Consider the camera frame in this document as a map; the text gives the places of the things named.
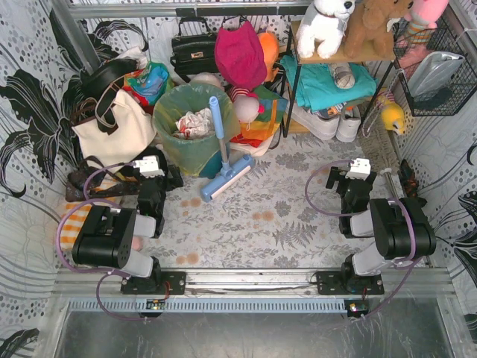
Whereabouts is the yellow plastic trash bag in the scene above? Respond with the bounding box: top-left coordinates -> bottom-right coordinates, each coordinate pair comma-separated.
153,83 -> 241,177

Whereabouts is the light blue floor squeegee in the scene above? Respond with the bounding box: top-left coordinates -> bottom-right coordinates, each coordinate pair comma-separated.
200,96 -> 256,202

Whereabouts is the teal plastic trash bin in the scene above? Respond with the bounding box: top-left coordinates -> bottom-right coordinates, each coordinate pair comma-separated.
192,151 -> 222,179

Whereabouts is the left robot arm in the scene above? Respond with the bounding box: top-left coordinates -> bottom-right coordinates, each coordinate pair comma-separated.
72,148 -> 186,296

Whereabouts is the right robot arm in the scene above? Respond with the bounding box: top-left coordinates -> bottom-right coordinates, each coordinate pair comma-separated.
318,166 -> 437,295

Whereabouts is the cream canvas tote bag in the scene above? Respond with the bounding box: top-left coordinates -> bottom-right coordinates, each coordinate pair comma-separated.
72,89 -> 157,166

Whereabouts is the crumpled white paper trash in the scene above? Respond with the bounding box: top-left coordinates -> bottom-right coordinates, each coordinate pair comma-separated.
173,108 -> 215,139

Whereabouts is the colourful cartoon fabric bag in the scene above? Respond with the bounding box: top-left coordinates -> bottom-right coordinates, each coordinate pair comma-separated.
122,62 -> 174,107

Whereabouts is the rainbow striped fabric bag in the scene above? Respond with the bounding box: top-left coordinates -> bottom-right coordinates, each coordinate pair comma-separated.
229,85 -> 288,148

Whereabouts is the magenta fabric bag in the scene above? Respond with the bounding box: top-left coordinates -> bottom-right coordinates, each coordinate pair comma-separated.
215,20 -> 267,90

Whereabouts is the pink foam roller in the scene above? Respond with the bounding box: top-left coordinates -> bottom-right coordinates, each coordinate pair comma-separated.
131,236 -> 144,251

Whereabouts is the dark patterned cloth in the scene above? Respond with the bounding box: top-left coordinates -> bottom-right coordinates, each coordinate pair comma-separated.
398,159 -> 427,208

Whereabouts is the white sneaker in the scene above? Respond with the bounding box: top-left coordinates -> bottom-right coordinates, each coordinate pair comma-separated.
335,106 -> 361,142

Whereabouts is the orange checkered cloth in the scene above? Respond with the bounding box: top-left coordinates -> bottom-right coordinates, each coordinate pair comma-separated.
60,204 -> 92,251

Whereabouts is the wooden shelf rack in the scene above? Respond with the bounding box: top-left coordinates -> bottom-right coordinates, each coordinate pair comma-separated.
279,40 -> 396,138

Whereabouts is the yellow plush duck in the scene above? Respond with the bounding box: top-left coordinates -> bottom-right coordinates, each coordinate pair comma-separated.
377,92 -> 405,135

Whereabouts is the teal folded cloth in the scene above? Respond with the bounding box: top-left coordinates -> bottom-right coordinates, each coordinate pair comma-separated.
295,63 -> 376,111

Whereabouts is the black round hat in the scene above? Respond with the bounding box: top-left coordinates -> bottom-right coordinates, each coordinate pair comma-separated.
80,58 -> 138,99

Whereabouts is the pink round plush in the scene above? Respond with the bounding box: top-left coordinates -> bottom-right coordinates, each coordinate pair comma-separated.
233,95 -> 265,124

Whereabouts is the silver foil pouch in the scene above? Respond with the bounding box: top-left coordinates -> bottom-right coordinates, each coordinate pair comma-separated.
408,51 -> 465,97

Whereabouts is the black leather handbag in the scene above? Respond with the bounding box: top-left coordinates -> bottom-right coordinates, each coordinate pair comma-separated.
170,16 -> 219,83

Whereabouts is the white plush dog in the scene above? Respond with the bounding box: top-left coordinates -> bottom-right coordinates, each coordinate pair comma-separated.
296,0 -> 356,59

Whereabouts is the orange plush toy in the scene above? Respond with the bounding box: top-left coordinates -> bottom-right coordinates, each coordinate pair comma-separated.
258,32 -> 279,82

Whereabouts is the brown teddy bear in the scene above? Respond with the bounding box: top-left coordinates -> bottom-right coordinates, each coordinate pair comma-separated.
344,0 -> 414,58

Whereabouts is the pink plush toy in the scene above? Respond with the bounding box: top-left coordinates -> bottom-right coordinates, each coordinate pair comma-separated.
404,0 -> 449,36

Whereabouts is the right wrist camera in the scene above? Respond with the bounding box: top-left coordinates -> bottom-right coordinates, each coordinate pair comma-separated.
345,158 -> 371,180

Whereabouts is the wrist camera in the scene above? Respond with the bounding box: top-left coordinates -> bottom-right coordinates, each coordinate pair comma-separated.
345,158 -> 371,180
133,156 -> 165,178

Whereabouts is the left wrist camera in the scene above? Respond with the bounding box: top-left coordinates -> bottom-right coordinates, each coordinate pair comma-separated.
133,156 -> 165,178

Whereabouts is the long handled brush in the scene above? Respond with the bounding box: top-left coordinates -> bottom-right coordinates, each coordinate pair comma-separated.
358,119 -> 403,198

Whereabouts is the brown leather strap bag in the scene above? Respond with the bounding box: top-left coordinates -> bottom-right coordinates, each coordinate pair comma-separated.
66,98 -> 135,201

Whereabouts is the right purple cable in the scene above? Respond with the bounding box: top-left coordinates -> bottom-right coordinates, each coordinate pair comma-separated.
305,160 -> 424,320

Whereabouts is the purple cable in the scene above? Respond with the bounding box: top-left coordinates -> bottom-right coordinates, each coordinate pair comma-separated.
305,160 -> 424,320
55,160 -> 150,322

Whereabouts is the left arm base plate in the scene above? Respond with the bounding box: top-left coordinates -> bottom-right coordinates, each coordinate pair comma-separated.
121,271 -> 186,295

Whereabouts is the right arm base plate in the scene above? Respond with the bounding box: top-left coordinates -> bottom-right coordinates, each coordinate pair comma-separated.
315,271 -> 385,295

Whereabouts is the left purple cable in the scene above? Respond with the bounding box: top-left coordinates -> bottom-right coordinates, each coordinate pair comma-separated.
55,160 -> 150,322

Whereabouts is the black wire basket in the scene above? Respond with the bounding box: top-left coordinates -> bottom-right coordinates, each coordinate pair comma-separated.
394,19 -> 476,116

